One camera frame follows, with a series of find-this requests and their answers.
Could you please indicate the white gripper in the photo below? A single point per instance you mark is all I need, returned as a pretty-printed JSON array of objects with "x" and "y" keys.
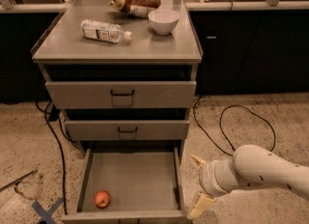
[{"x": 206, "y": 179}]

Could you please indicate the grey top drawer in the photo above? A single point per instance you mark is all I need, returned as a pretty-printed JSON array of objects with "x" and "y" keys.
[{"x": 121, "y": 94}]

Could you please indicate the grey drawer cabinet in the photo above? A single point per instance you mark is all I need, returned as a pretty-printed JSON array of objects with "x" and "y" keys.
[{"x": 65, "y": 55}]

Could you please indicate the metal bar on floor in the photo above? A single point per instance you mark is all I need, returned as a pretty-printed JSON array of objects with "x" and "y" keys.
[{"x": 18, "y": 180}]

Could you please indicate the white bowl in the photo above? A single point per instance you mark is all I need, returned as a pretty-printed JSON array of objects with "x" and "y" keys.
[{"x": 163, "y": 21}]

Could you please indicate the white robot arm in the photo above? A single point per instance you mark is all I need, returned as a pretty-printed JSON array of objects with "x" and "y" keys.
[{"x": 249, "y": 168}]

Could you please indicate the clear plastic water bottle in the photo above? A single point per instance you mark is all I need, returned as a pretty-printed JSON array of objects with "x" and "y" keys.
[{"x": 104, "y": 31}]

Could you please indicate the grey drawer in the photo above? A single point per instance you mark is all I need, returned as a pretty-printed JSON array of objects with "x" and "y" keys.
[
  {"x": 145, "y": 188},
  {"x": 121, "y": 94},
  {"x": 127, "y": 130}
]

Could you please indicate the grey middle drawer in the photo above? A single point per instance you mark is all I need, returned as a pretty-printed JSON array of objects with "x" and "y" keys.
[{"x": 127, "y": 130}]

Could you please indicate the brown chip bag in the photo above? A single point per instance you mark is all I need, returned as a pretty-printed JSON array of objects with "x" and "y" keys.
[{"x": 137, "y": 8}]

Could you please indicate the blue tape cross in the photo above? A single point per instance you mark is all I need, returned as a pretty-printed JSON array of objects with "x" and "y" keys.
[{"x": 45, "y": 216}]

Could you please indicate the dark base cabinets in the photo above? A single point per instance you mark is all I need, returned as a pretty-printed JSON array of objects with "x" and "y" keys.
[{"x": 245, "y": 52}]

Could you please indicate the red apple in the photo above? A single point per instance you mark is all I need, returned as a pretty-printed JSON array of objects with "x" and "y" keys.
[{"x": 102, "y": 199}]

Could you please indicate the grey bottom drawer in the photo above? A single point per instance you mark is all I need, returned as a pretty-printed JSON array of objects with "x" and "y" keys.
[{"x": 145, "y": 188}]

